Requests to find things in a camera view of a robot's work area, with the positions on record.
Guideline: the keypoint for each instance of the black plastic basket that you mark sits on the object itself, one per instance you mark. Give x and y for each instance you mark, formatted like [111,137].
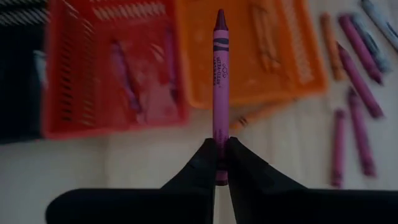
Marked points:
[18,93]

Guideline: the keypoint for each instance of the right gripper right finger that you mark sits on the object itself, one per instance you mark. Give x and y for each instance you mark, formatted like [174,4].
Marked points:
[280,205]

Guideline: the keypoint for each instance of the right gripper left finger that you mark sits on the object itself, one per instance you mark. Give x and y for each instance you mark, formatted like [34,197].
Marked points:
[174,205]

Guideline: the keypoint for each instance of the orange brown crayon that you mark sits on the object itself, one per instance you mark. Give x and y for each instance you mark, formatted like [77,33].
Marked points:
[242,121]
[265,40]
[332,46]

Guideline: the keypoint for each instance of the orange plastic basket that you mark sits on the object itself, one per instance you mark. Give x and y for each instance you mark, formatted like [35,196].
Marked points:
[242,77]

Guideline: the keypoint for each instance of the red plastic basket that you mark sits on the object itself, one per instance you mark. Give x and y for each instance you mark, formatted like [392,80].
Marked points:
[93,31]

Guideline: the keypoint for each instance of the blue grey crayon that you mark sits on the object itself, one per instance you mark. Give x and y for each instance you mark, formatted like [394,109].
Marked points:
[373,46]
[381,18]

